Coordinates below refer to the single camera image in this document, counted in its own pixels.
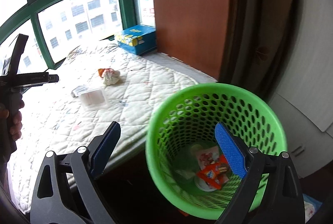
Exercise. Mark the clear square plastic container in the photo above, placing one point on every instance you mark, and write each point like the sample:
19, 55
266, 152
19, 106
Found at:
93, 99

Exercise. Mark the white paper ball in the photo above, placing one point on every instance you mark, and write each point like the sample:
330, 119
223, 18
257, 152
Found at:
110, 76

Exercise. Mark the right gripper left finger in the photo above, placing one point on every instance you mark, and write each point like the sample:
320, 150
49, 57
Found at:
65, 187

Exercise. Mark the white floral cloth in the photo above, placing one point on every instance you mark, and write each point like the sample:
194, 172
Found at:
311, 206

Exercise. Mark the white quilted mattress pad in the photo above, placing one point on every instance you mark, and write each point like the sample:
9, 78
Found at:
97, 85

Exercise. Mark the orange peel piece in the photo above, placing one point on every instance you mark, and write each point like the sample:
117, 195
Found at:
100, 71

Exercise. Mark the orange snack wrapper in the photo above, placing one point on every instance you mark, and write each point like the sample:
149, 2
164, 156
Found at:
215, 174

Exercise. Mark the green plastic waste basket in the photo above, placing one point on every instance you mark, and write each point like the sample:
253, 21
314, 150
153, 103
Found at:
189, 117

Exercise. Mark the person's left hand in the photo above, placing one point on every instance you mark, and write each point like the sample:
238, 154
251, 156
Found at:
15, 130

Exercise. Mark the blue tissue box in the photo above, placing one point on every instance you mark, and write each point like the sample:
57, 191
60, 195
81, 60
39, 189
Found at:
138, 40

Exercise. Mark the pink snack wrapper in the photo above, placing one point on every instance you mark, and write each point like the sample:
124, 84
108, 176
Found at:
206, 157

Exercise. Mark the brown wooden panel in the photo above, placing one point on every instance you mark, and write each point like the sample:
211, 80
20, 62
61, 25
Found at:
193, 31

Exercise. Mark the white wardrobe cabinet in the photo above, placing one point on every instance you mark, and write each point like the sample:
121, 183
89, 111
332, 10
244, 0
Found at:
303, 97

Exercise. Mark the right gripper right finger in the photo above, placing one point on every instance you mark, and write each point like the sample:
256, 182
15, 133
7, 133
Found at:
282, 200

